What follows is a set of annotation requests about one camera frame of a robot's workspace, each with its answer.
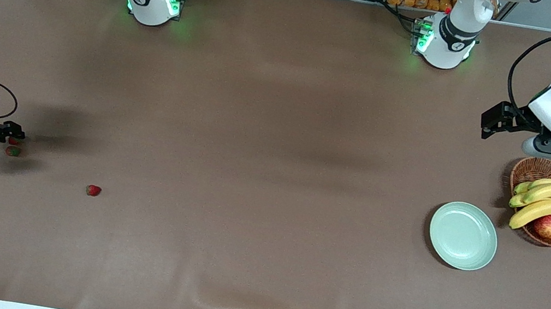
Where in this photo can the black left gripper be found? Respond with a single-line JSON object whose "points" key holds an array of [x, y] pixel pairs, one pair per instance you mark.
{"points": [[523, 121]]}

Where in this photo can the red strawberry with green patch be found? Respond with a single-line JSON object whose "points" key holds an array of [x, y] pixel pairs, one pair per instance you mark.
{"points": [[13, 151]]}

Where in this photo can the red apple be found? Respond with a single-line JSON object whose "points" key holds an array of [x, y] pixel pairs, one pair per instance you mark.
{"points": [[550, 227]]}

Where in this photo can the greenish yellow banana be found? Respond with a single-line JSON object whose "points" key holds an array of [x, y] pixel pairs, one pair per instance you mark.
{"points": [[524, 187]]}

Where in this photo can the brown wicker basket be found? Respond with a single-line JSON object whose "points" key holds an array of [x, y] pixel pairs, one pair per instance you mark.
{"points": [[538, 169]]}

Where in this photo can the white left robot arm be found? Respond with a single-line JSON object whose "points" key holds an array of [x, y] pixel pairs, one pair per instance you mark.
{"points": [[450, 44]]}

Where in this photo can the brown table cover mat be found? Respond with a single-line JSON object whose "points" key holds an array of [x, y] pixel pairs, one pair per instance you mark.
{"points": [[215, 255]]}

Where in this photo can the pale green plate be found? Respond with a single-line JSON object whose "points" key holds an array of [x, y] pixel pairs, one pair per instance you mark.
{"points": [[462, 234]]}

